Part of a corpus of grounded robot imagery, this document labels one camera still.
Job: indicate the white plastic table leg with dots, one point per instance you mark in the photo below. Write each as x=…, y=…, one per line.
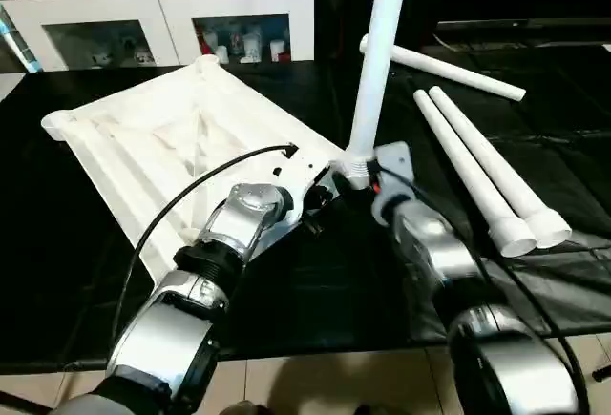
x=449, y=70
x=458, y=153
x=496, y=167
x=377, y=52

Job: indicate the white plastic table top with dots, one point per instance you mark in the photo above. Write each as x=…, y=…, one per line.
x=143, y=138

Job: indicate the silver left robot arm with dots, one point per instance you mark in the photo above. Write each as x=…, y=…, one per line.
x=220, y=243

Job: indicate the black work mat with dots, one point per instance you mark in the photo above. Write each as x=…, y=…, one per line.
x=334, y=281

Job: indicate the white cup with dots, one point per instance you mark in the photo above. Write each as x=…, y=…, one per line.
x=278, y=51

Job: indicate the white bottle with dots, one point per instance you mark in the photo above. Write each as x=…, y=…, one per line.
x=252, y=48

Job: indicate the red bottle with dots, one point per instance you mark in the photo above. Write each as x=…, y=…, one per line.
x=206, y=45

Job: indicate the white glass door cabinet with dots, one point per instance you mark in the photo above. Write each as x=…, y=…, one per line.
x=115, y=0

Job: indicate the black stand foot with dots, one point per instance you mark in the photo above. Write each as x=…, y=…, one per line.
x=601, y=373

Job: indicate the white side table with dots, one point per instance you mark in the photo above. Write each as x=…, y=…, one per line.
x=10, y=86

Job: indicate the cyan plastic item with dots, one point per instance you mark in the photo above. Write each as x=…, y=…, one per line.
x=19, y=48

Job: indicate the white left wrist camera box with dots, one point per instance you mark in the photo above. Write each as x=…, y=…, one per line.
x=307, y=175

